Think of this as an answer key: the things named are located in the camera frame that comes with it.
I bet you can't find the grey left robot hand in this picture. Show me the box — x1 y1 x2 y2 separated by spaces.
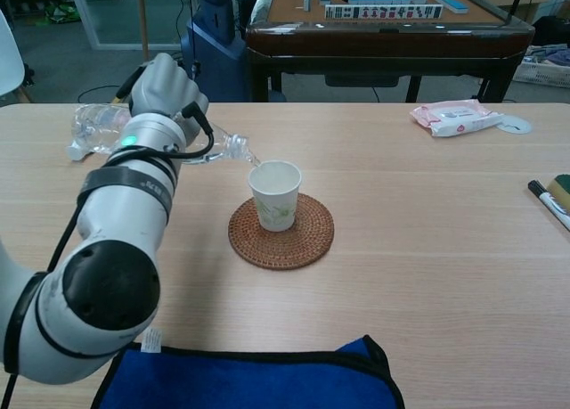
118 52 211 145

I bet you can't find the clear plastic water bottle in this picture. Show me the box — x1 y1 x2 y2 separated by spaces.
70 103 262 168

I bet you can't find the white bottle cap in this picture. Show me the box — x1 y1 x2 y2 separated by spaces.
65 141 91 162

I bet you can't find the white paper cup green print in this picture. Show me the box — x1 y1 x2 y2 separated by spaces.
248 160 303 233

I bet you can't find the wooden pole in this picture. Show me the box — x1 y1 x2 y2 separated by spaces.
136 0 151 67

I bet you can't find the blue machine base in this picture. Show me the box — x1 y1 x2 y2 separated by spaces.
180 0 250 103

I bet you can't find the green bag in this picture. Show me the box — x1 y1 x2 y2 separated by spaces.
36 4 77 28

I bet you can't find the white plastic chair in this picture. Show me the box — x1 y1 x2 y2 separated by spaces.
0 10 33 105

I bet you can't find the round woven rattan coaster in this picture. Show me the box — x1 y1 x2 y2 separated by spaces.
228 192 336 271

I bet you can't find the dark wooden mahjong table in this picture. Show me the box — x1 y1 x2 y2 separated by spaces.
244 0 536 103

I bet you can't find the row of white-faced mahjong tiles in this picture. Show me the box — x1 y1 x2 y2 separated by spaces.
324 4 444 20

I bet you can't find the pink wet wipes pack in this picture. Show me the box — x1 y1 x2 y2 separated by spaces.
409 99 507 138

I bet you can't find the blue cloth with black trim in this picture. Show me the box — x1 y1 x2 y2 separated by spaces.
90 326 406 409

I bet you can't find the white plastic basket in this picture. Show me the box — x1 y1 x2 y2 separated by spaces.
511 46 570 89

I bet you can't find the black bag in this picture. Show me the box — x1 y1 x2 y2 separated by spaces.
531 14 570 48

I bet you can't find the black marker pen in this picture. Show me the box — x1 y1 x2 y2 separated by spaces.
527 179 570 232

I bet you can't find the yellow green sponge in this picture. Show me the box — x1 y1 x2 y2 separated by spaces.
546 173 570 214

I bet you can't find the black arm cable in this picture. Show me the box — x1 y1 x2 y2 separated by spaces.
3 102 217 409

